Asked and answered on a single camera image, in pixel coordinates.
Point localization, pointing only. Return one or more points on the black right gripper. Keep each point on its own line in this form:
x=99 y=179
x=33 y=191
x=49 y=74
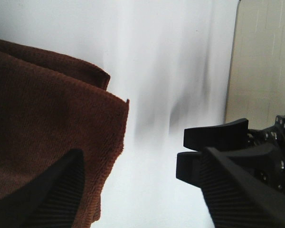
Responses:
x=263 y=158

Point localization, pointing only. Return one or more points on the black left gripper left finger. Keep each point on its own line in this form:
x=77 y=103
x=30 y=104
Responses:
x=51 y=200

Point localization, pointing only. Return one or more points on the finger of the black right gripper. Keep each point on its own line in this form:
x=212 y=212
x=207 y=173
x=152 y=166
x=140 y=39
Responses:
x=188 y=168

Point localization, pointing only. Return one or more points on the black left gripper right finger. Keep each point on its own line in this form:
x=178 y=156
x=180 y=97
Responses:
x=234 y=198

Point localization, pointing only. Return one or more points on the brown towel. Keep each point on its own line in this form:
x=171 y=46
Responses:
x=51 y=103

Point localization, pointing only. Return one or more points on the beige storage bin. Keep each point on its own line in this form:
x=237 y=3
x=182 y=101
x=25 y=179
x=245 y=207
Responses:
x=256 y=89

